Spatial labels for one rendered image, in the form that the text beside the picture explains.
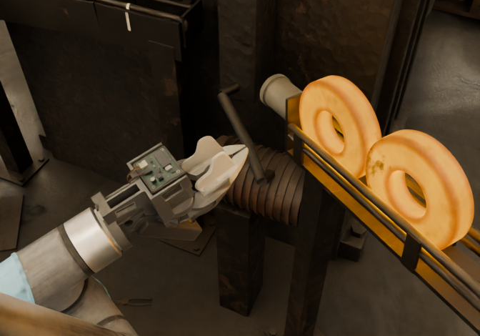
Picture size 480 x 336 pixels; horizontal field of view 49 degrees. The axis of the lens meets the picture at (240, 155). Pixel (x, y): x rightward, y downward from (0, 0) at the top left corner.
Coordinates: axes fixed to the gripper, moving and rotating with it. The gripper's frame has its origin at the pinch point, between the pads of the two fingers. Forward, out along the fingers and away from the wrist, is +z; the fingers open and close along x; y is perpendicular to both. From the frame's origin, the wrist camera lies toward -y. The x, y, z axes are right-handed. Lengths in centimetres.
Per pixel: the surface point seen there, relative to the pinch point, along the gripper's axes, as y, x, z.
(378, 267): -79, 1, 29
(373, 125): 1.5, -8.8, 16.3
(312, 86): 1.7, 2.1, 14.6
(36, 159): -66, 91, -35
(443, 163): 5.9, -20.8, 15.9
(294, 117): -5.7, 4.6, 12.4
